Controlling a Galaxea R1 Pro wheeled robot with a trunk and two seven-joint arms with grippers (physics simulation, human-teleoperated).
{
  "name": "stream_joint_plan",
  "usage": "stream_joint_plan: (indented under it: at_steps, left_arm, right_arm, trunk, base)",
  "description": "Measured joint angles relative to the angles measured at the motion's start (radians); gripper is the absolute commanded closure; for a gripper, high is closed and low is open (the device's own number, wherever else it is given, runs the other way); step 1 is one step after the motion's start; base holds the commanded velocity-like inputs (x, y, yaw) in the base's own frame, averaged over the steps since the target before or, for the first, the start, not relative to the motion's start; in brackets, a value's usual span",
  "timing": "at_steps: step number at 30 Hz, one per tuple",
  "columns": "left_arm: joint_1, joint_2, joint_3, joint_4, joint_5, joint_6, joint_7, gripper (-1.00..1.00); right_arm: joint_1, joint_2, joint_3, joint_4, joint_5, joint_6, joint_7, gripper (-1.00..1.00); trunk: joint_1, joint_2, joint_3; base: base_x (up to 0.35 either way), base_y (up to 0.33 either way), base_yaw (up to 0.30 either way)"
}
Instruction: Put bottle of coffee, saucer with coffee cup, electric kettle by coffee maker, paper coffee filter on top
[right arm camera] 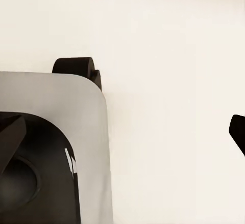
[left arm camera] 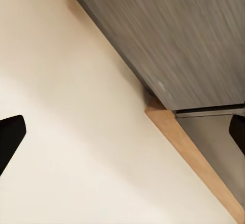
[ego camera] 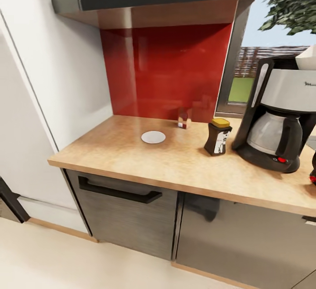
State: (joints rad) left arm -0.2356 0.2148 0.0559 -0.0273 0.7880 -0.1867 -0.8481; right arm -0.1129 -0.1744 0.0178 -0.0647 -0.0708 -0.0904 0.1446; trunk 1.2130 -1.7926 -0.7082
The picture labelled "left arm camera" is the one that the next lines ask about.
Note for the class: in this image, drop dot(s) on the dishwasher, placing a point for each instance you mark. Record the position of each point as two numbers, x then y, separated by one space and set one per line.
188 53

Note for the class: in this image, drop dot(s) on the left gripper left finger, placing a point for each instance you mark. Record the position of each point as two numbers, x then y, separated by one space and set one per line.
12 132

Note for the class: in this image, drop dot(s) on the cabinet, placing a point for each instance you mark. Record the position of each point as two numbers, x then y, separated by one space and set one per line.
207 127

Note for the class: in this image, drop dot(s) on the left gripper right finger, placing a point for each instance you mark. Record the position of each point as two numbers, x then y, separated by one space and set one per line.
237 131

